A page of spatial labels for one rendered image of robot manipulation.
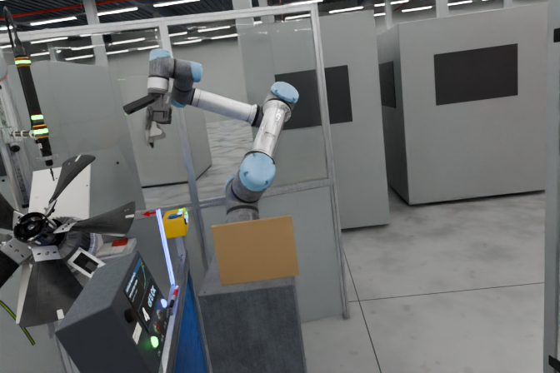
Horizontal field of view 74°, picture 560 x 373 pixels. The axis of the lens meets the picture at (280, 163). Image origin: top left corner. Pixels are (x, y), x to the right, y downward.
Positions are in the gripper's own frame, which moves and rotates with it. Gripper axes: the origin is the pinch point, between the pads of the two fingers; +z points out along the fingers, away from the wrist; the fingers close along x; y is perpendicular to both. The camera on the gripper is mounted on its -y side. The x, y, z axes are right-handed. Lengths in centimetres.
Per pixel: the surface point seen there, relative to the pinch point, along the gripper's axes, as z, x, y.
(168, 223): 33.0, 36.3, 4.3
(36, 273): 48, 1, -35
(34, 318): 61, -6, -31
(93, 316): 38, -70, 7
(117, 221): 29.9, 8.7, -11.2
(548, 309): 56, -12, 157
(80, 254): 44, 16, -26
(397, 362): 110, 61, 131
